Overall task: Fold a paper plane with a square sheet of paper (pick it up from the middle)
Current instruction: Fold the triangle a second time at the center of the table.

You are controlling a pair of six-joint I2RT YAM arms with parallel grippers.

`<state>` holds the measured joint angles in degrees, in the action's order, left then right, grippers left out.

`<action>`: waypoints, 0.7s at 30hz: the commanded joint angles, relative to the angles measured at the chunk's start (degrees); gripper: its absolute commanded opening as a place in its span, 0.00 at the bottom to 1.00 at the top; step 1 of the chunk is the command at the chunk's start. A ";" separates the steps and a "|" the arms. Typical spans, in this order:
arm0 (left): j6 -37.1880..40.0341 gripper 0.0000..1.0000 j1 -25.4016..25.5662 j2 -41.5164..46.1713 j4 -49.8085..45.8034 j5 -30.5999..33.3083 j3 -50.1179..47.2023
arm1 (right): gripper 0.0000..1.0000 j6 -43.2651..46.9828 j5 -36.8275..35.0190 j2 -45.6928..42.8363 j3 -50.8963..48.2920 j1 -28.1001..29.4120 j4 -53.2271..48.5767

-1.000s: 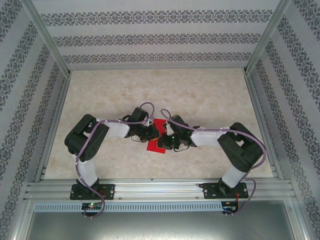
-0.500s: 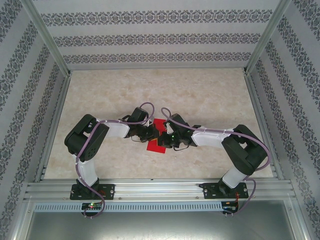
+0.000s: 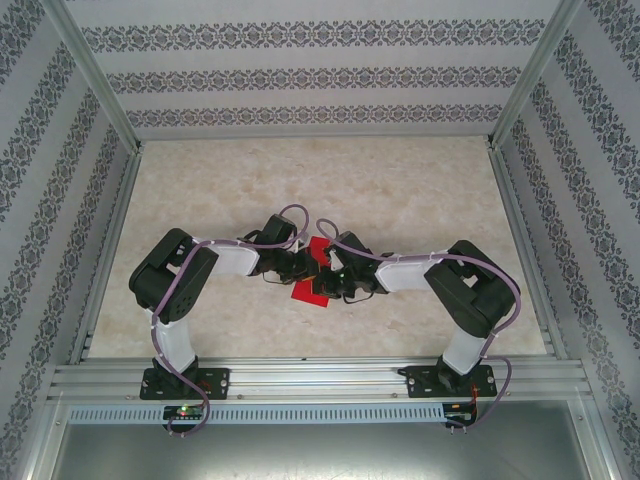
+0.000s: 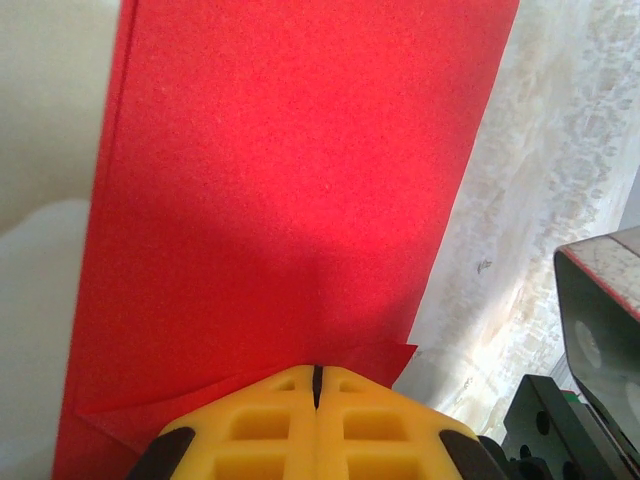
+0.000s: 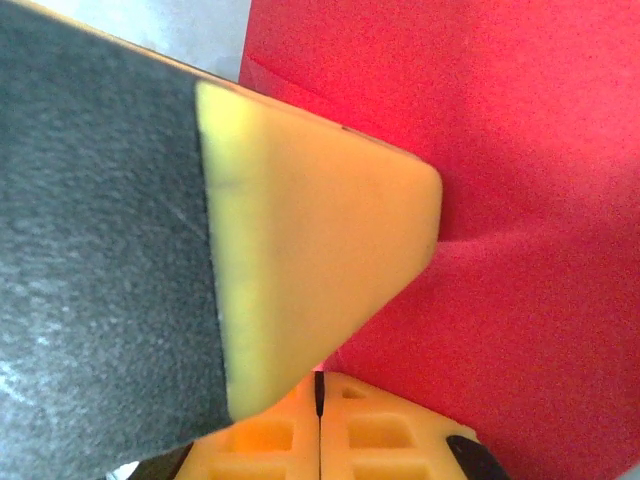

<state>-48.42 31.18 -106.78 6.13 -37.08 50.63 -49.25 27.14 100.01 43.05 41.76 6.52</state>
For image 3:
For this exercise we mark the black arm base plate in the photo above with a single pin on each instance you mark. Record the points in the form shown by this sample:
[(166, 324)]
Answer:
[(420, 382), (215, 380)]

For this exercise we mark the aluminium frame post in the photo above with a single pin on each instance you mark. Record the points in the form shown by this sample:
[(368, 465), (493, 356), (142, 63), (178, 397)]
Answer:
[(92, 75), (537, 75)]

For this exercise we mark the aluminium side rail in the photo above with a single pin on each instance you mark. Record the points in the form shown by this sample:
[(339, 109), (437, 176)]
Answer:
[(107, 250), (527, 250)]

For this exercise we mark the aluminium mounting rail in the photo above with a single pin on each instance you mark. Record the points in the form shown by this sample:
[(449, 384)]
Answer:
[(320, 377)]

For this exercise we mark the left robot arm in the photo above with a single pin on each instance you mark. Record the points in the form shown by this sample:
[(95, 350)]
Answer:
[(170, 280)]

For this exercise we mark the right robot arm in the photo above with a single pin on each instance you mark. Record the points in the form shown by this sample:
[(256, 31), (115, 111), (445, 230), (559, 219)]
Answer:
[(470, 295)]

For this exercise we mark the small circuit board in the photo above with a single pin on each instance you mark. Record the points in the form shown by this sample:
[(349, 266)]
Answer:
[(460, 416), (185, 412)]

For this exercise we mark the grey metal sheet panel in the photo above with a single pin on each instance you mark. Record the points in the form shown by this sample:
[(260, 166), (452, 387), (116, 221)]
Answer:
[(320, 450)]

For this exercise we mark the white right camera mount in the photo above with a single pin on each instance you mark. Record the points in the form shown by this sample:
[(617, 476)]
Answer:
[(335, 257)]

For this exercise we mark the red cloth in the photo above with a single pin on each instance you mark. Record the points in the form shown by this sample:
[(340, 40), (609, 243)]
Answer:
[(307, 295)]

